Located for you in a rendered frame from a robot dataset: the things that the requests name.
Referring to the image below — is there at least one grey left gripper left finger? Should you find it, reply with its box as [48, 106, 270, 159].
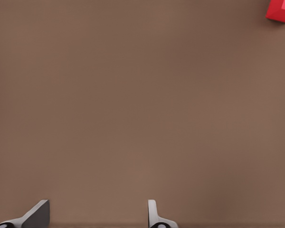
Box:
[0, 199, 50, 228]

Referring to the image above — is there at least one red block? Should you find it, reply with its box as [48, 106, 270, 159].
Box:
[265, 0, 285, 24]

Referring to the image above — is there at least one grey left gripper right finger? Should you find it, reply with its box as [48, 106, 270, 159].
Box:
[147, 199, 179, 228]

